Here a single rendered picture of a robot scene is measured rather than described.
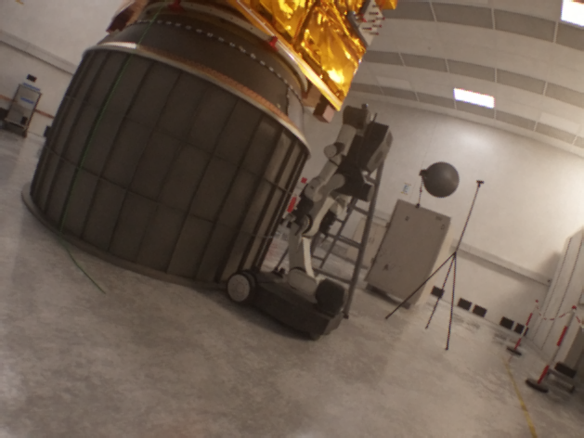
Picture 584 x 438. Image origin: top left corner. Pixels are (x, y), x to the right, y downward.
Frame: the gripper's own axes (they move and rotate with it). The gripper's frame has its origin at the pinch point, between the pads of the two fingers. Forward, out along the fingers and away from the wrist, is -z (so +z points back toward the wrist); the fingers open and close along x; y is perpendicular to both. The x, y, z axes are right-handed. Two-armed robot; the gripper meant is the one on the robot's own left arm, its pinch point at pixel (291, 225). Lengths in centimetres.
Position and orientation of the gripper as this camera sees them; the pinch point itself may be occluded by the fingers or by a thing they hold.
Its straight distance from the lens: 181.9
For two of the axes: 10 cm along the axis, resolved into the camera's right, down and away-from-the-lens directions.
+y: -4.3, -1.7, -8.8
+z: 5.5, -8.3, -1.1
